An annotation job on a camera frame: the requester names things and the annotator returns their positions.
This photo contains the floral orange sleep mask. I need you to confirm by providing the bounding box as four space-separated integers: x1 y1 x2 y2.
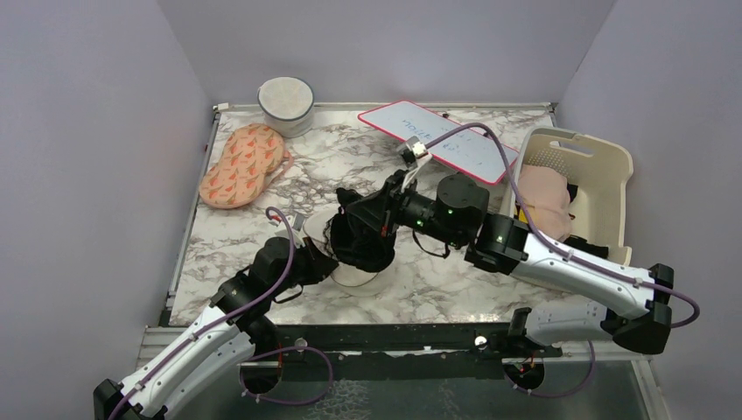
199 123 294 209

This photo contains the red-framed whiteboard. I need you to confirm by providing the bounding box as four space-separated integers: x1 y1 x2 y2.
358 101 519 185

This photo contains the grey-rimmed mesh laundry bag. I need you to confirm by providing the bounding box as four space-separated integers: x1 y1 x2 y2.
257 76 315 138

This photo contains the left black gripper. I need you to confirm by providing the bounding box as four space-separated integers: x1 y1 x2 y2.
270 236 339 298

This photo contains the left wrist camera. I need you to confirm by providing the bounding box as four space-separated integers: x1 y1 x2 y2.
275 213 307 248

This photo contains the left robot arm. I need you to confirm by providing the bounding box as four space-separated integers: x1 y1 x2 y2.
94 237 339 419

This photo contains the black garment in basket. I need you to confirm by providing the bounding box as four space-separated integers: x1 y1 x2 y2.
563 183 609 258

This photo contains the peach bra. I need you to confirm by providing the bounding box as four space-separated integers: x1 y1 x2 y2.
517 164 572 242

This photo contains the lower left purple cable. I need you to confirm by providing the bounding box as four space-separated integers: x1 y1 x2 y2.
238 346 334 406

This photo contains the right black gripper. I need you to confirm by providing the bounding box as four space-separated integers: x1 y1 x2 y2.
348 170 465 249

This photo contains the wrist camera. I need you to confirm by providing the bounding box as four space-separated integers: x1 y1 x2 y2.
275 213 307 248
398 136 432 191

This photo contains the black metal base rail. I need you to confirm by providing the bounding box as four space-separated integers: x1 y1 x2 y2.
227 323 589 385

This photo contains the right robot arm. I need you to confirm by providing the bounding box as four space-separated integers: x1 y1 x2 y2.
345 170 674 356

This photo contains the cream plastic laundry basket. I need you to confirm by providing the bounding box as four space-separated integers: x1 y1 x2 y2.
513 127 634 265

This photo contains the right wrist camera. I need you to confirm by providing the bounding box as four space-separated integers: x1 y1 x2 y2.
398 136 432 191

